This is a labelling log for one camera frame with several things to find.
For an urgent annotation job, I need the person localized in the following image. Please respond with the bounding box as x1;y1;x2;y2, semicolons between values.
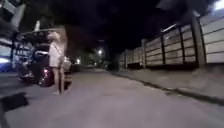
46;31;67;95

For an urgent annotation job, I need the dark parked vehicle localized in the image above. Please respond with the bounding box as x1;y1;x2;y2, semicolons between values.
16;49;73;88

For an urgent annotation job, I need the pale slatted fence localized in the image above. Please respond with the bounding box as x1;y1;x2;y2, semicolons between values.
118;12;224;70

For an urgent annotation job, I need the grey concrete road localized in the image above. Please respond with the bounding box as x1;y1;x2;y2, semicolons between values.
0;68;224;128

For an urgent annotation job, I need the building with gate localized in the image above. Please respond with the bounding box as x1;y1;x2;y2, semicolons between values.
0;0;51;74

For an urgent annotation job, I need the raised pavement strip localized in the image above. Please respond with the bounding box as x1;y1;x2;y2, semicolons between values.
111;64;224;106

